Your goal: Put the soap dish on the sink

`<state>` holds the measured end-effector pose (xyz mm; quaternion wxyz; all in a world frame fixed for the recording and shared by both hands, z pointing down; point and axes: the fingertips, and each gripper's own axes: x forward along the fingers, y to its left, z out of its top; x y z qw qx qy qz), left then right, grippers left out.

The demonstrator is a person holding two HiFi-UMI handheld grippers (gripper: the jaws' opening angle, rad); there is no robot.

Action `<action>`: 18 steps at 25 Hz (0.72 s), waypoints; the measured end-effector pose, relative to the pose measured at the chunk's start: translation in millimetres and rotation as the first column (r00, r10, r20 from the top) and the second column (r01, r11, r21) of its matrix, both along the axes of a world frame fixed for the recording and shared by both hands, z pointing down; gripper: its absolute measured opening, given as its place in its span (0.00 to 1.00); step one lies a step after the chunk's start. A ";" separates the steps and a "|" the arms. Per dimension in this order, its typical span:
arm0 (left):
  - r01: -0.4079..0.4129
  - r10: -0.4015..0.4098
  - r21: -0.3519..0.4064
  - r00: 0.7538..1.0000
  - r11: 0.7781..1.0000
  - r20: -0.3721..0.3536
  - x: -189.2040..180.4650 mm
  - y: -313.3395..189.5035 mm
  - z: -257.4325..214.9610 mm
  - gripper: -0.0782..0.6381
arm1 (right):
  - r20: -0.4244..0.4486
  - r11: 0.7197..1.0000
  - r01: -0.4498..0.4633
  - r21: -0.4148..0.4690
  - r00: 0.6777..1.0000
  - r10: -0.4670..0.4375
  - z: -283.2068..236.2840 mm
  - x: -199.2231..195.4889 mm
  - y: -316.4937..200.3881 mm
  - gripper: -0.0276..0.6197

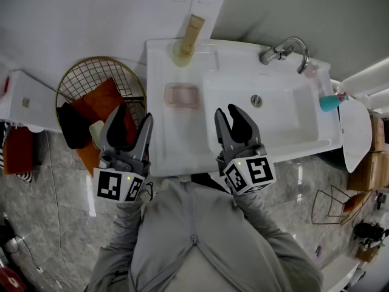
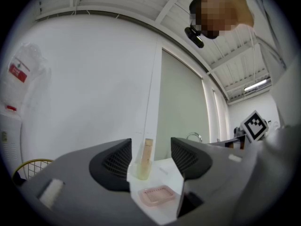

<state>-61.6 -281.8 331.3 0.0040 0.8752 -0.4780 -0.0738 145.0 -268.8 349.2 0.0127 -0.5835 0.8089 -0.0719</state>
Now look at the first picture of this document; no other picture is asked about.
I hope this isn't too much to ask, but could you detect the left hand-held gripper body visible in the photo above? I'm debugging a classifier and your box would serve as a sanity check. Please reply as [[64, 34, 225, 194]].
[[92, 149, 151, 205]]

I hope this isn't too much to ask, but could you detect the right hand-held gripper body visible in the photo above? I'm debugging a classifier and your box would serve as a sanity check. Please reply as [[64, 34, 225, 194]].
[[215, 144, 277, 196]]

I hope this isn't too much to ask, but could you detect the cream soap dish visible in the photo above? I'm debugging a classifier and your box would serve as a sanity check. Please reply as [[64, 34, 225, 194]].
[[89, 120, 106, 149]]

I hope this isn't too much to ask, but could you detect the white ceramic sink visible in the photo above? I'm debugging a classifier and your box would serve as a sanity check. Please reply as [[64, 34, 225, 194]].
[[145, 38, 343, 178]]

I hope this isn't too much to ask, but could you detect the pink soap dish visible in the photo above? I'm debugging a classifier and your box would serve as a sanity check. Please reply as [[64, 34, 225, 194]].
[[164, 83, 201, 108]]

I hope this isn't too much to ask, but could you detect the person's right forearm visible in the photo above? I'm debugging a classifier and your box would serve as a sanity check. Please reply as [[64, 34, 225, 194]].
[[233, 186, 324, 292]]

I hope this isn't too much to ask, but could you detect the person's left forearm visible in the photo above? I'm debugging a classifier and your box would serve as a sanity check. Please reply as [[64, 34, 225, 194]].
[[84, 190, 156, 292]]

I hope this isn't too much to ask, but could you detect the orange cloth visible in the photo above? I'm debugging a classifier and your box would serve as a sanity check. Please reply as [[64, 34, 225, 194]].
[[69, 77, 138, 178]]

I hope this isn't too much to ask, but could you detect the black cloth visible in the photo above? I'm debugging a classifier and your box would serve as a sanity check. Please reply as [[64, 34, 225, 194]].
[[55, 102, 94, 150]]

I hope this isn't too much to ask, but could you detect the chrome faucet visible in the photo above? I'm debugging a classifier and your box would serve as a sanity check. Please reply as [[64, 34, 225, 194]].
[[259, 36, 311, 75]]

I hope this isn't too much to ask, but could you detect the person's grey jacket torso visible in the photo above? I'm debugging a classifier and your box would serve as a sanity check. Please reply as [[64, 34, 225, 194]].
[[127, 178, 274, 292]]

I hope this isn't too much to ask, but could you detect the teal bottle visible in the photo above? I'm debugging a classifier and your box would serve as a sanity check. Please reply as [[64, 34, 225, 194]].
[[318, 92, 349, 113]]

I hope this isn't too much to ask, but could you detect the white cabinet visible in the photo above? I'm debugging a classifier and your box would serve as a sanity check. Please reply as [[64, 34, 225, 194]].
[[0, 69, 63, 133]]

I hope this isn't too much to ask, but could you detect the orange box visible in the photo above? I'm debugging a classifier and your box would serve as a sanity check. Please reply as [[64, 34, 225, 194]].
[[2, 125, 35, 176]]

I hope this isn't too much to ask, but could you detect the beige tube bottle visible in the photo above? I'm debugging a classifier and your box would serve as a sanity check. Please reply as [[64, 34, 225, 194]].
[[171, 13, 205, 67]]

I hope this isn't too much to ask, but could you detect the cardboard box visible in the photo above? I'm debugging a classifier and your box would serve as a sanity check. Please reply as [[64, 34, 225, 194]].
[[368, 113, 388, 153], [346, 151, 389, 192]]

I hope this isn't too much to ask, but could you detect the red object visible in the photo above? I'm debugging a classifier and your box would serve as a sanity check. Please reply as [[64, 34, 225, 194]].
[[0, 265, 27, 292]]

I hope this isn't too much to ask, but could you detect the gold wire basket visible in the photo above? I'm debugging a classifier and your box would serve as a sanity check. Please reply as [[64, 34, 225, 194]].
[[55, 56, 148, 178]]

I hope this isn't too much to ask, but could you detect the white floor cable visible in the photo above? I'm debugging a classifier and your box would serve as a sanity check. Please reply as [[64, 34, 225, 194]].
[[35, 130, 71, 285]]

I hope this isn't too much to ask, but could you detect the thin wire frame basket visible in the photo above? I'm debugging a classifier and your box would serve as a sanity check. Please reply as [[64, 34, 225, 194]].
[[311, 184, 374, 227]]

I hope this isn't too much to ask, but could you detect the black device with cables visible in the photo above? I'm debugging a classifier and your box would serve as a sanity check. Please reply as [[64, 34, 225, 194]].
[[353, 221, 387, 248]]

